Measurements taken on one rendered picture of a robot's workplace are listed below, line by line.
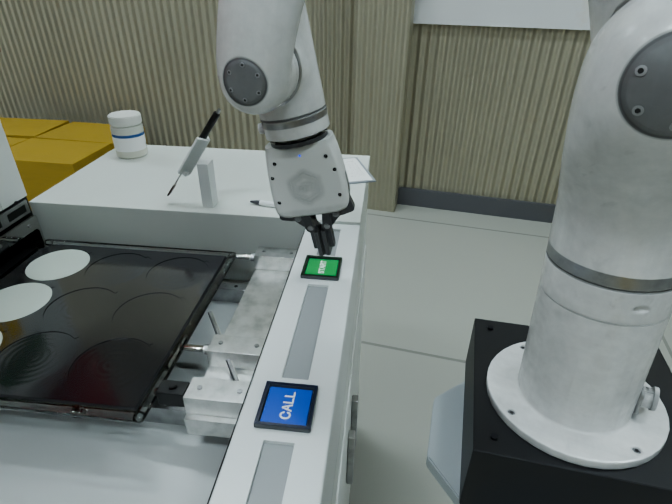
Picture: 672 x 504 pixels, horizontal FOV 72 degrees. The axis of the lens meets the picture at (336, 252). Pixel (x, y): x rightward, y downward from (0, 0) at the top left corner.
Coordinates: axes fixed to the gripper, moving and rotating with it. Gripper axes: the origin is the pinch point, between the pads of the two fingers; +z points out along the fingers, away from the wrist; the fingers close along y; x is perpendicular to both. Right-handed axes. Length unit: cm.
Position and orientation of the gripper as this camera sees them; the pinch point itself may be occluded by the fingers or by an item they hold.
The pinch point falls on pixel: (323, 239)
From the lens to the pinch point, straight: 67.1
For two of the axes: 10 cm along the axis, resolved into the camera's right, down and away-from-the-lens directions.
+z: 2.0, 8.5, 4.9
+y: 9.7, -1.1, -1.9
